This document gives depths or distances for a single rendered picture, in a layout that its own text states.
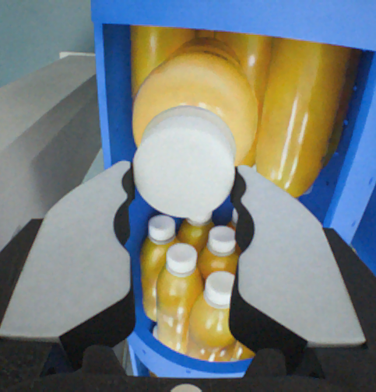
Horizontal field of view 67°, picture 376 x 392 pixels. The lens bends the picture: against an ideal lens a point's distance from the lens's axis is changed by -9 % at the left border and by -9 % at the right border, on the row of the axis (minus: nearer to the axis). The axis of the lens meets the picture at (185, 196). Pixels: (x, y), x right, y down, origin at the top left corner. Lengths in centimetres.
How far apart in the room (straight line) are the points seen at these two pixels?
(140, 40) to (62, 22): 117
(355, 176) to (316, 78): 9
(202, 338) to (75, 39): 131
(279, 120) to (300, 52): 6
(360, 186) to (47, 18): 142
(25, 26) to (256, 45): 134
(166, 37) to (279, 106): 13
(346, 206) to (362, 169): 3
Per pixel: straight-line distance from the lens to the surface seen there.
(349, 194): 24
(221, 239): 43
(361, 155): 22
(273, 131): 29
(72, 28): 148
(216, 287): 37
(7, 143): 58
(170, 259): 40
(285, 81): 28
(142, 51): 33
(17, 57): 160
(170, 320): 46
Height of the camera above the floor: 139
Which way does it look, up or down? 57 degrees down
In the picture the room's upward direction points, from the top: 180 degrees counter-clockwise
